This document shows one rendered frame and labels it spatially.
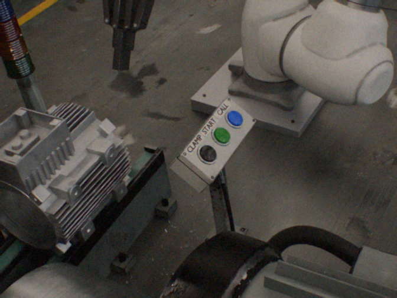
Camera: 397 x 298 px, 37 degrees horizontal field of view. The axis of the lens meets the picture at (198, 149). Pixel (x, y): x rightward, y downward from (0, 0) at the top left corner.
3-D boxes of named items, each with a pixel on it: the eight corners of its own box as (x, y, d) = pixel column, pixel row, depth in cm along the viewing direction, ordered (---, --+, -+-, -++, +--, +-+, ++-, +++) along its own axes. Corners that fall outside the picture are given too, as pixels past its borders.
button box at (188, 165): (199, 194, 98) (214, 181, 94) (167, 167, 98) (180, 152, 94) (244, 134, 109) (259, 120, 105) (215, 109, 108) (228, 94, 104)
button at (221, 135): (220, 150, 99) (225, 145, 98) (207, 138, 99) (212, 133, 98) (228, 139, 101) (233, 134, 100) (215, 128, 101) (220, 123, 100)
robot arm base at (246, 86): (247, 54, 163) (246, 36, 159) (321, 74, 153) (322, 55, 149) (212, 88, 152) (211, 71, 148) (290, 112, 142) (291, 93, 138)
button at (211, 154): (207, 168, 96) (211, 164, 95) (192, 156, 96) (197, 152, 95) (215, 157, 98) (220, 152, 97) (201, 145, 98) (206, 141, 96)
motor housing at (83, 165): (77, 269, 100) (44, 190, 88) (-3, 236, 108) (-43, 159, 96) (141, 193, 112) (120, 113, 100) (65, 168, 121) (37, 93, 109)
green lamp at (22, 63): (22, 80, 128) (15, 62, 126) (2, 75, 131) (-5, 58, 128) (39, 66, 132) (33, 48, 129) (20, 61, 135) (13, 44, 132)
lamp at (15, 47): (15, 62, 126) (8, 44, 123) (-5, 58, 128) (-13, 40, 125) (33, 48, 129) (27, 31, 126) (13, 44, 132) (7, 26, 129)
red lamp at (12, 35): (8, 44, 123) (0, 25, 120) (-13, 40, 125) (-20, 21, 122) (27, 31, 126) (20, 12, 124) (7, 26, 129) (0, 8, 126)
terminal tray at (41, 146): (31, 200, 92) (16, 165, 87) (-17, 182, 97) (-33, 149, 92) (78, 152, 99) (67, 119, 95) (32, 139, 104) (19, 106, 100)
